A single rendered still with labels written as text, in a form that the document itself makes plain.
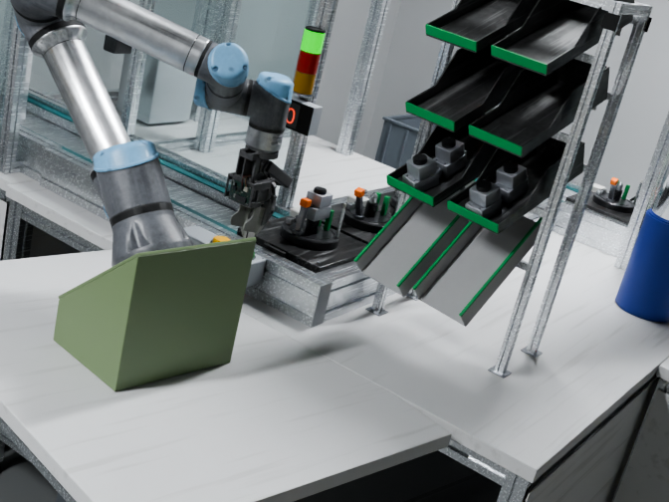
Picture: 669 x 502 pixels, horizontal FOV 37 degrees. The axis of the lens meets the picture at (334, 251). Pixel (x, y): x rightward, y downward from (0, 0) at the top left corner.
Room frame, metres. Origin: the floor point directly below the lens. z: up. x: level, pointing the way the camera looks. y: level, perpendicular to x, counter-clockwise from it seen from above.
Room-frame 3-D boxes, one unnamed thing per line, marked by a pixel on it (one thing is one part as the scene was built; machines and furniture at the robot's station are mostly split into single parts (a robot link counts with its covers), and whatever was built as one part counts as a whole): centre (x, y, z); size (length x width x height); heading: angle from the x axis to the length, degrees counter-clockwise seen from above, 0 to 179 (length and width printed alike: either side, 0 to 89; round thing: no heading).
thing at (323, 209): (2.21, 0.06, 1.06); 0.08 x 0.04 x 0.07; 150
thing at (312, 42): (2.40, 0.17, 1.39); 0.05 x 0.05 x 0.05
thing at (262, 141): (2.00, 0.19, 1.23); 0.08 x 0.08 x 0.05
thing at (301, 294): (2.21, 0.38, 0.91); 0.89 x 0.06 x 0.11; 60
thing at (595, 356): (2.58, -0.16, 0.85); 1.50 x 1.41 x 0.03; 60
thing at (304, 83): (2.40, 0.17, 1.29); 0.05 x 0.05 x 0.05
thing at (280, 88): (2.01, 0.20, 1.31); 0.09 x 0.08 x 0.11; 98
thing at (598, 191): (3.21, -0.85, 1.01); 0.24 x 0.24 x 0.13; 60
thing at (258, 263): (2.06, 0.25, 0.93); 0.21 x 0.07 x 0.06; 60
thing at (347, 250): (2.20, 0.06, 0.96); 0.24 x 0.24 x 0.02; 60
